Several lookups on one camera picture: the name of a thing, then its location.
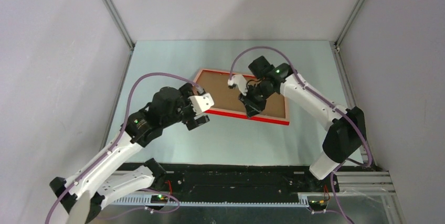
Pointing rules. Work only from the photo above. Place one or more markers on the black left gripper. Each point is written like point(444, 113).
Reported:
point(187, 91)

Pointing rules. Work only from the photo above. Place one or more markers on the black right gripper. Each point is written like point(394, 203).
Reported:
point(251, 107)

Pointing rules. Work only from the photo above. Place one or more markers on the orange wooden picture frame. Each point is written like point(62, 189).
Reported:
point(271, 118)

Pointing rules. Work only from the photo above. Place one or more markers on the brown backing board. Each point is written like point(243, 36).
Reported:
point(222, 90)

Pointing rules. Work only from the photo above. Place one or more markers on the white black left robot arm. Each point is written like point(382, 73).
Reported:
point(93, 180)

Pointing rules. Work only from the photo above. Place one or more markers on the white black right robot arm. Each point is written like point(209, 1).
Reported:
point(345, 128)

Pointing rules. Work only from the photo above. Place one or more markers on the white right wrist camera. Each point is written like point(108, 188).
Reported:
point(238, 81)

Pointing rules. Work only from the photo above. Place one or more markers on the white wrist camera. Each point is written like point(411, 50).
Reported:
point(238, 81)
point(201, 103)

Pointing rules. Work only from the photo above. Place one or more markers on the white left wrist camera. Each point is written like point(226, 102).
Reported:
point(201, 103)

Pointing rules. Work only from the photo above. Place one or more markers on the aluminium corner post right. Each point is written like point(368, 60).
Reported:
point(349, 22)

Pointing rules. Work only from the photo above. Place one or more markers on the aluminium corner post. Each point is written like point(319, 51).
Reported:
point(119, 22)
point(349, 22)

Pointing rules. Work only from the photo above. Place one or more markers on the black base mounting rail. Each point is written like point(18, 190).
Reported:
point(240, 184)

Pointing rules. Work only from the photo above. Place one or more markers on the grey slotted cable duct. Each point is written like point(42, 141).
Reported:
point(146, 200)

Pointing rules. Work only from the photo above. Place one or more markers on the aluminium corner post left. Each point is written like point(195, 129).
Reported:
point(119, 22)

